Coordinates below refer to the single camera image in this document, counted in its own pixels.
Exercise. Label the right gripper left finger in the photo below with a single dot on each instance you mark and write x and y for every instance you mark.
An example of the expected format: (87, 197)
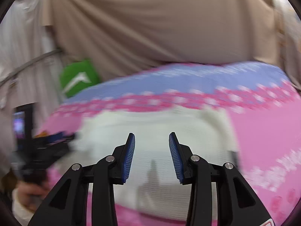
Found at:
(66, 203)

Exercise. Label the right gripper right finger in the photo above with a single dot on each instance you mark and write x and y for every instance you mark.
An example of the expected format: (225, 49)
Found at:
(237, 202)

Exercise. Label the white red knitted sweater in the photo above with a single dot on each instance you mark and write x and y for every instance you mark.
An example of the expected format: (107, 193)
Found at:
(152, 186)

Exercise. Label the floral patterned curtain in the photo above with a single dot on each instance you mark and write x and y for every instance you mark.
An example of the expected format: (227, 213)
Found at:
(288, 33)

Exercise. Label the pink floral bed sheet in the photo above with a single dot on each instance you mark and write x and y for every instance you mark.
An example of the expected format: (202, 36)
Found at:
(263, 107)

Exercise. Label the white satin curtain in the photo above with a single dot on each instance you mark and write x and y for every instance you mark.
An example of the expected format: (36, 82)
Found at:
(23, 38)

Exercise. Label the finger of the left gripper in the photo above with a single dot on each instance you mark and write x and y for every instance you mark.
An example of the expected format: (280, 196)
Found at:
(56, 137)

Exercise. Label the grey curtain tie band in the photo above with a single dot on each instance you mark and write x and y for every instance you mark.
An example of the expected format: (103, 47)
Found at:
(28, 64)

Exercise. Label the black screen device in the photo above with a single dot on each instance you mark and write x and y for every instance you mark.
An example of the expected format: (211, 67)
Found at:
(23, 126)

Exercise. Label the green cushion white stripe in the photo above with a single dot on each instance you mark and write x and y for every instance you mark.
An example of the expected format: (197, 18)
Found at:
(78, 76)

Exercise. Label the person's left hand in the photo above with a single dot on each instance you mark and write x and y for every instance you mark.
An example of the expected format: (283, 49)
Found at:
(30, 195)

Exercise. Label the beige draped curtain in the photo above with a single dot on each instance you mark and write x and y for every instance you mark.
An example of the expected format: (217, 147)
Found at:
(122, 37)

